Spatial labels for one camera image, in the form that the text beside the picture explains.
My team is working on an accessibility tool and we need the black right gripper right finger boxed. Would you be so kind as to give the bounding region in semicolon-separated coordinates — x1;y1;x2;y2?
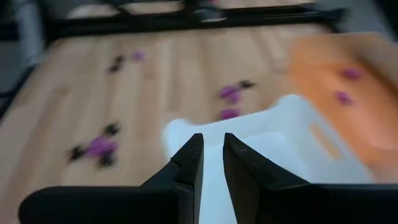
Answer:
223;133;312;224

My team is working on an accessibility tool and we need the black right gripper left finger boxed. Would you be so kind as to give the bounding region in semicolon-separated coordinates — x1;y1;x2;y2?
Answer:
140;133;205;224

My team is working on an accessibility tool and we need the purple plastic decoration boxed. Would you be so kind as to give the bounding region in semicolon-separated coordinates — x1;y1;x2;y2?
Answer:
88;136;109;151
220;108;242;121
132;49;146;62
335;91;354;106
341;67;363;81
92;143;120;159
218;85;242;104

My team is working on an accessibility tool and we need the orange translucent plastic bin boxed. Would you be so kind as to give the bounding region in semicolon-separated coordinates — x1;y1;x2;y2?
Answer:
285;32;398;184

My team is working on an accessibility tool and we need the white plastic bin with handles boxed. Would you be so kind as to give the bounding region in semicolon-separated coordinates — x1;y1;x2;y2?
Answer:
162;94;376;224

